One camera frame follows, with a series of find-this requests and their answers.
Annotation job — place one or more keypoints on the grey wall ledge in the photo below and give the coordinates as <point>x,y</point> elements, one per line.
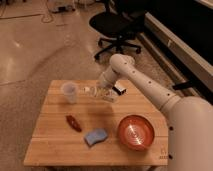
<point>192,75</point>

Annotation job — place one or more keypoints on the translucent plastic cup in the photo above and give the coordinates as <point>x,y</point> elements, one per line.
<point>70,90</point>

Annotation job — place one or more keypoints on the wooden table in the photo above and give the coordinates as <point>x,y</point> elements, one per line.
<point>55,143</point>

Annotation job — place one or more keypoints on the black office chair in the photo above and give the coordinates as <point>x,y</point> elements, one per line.
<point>120,26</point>

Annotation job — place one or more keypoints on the orange bowl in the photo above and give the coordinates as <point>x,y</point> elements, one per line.
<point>136,132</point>

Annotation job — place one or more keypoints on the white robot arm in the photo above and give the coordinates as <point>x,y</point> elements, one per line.
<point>190,119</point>

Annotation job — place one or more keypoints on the blue sponge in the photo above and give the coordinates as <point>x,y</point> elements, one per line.
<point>95,136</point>

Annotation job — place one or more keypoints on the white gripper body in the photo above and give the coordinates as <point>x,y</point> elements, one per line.
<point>118,88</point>

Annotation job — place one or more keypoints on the clear plastic bottle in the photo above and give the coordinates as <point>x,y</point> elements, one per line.
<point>101,93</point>

